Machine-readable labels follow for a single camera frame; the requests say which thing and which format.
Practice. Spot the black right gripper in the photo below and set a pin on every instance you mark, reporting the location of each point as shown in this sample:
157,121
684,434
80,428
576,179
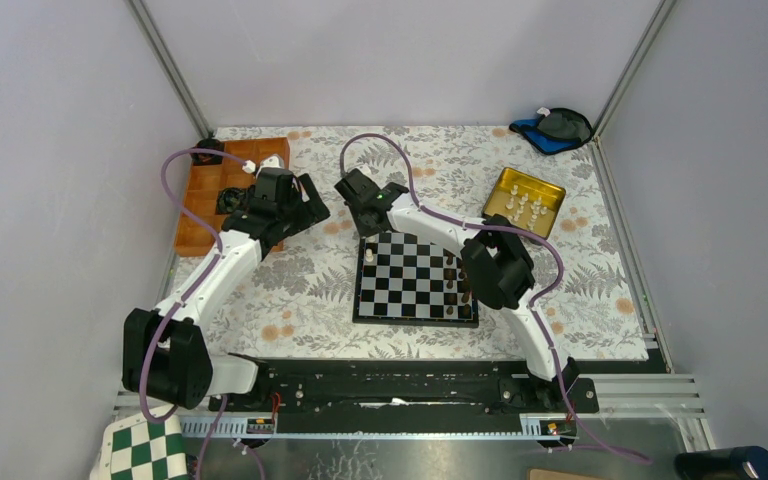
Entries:
362,230

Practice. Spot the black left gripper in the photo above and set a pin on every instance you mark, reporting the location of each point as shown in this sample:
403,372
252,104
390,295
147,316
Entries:
312,211

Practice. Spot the gold metal tin box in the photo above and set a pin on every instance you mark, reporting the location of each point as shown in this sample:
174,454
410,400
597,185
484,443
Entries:
527,202

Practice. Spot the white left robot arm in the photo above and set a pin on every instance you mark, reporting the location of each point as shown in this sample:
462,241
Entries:
165,356

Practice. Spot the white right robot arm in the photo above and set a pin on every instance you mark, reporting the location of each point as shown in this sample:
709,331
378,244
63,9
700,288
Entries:
497,265

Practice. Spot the black white chess board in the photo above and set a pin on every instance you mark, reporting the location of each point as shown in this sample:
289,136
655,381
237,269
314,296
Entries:
403,286

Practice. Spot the dark chess pieces row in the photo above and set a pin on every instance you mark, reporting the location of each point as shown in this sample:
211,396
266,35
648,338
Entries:
456,298

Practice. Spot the green white rolled chess mat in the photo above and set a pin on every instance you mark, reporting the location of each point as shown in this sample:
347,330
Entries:
134,448

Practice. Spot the dark rolled cloth in tray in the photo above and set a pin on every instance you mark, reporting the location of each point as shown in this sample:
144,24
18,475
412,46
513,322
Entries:
230,200

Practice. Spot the floral white table mat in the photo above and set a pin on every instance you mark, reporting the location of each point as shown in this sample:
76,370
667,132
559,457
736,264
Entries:
298,303

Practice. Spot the orange wooden divided tray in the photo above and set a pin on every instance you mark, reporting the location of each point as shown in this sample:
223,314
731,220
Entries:
208,178

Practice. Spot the dark rolled cloth corner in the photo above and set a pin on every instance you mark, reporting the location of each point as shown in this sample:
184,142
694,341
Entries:
209,152

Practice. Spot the blue black cloth bundle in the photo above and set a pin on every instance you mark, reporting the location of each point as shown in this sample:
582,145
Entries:
554,130

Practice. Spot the dark cylinder bottle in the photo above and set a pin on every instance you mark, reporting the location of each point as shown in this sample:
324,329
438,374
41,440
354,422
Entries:
736,463

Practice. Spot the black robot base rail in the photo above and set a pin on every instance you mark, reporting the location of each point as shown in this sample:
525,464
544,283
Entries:
409,397

